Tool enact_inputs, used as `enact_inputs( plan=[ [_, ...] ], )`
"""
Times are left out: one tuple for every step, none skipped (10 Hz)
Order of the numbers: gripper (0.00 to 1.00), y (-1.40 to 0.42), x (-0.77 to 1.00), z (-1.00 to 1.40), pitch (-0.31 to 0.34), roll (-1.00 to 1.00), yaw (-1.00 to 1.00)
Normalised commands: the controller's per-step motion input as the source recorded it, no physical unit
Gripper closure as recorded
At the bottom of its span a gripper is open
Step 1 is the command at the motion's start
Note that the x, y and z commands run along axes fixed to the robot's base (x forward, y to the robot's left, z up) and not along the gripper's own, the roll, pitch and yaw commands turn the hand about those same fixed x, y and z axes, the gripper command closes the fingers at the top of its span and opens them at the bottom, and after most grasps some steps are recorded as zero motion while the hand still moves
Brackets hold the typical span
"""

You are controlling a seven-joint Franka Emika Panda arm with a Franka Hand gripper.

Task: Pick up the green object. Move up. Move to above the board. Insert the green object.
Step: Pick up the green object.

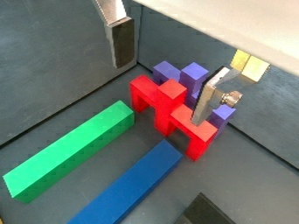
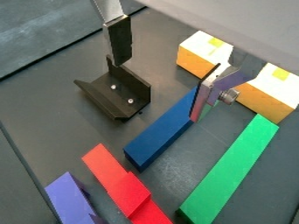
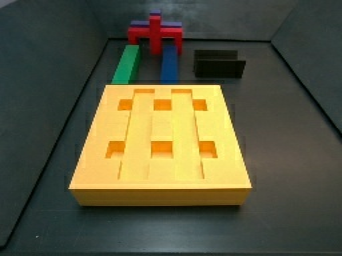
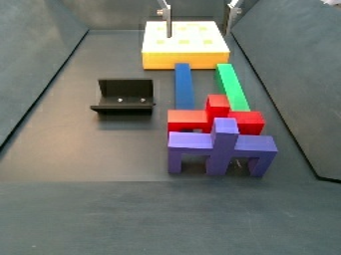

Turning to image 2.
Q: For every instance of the red stepped block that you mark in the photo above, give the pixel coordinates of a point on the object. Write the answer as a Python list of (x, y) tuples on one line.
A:
[(124, 188)]

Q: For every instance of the yellow white cube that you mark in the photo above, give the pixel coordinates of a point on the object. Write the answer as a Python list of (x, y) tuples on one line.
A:
[(201, 52), (271, 94)]

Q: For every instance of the purple stepped block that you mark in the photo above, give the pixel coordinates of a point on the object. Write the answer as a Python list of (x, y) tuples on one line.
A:
[(69, 200)]

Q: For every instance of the blue rectangular block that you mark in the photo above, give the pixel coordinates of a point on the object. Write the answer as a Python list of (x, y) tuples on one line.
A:
[(149, 144)]

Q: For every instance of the green rectangular block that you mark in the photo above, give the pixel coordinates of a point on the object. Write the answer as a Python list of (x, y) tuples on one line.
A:
[(215, 189)]

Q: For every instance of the yellow white cube left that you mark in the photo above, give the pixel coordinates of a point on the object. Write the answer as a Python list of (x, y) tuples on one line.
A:
[(201, 52)]

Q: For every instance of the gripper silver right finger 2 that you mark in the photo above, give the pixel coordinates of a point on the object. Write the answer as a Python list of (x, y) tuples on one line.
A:
[(216, 88)]

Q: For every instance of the yellow white cube right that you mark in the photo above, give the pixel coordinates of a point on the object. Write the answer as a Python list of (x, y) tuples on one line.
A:
[(271, 94)]

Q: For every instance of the gripper black left finger 2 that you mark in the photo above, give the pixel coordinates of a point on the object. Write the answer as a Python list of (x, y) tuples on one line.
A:
[(116, 26)]

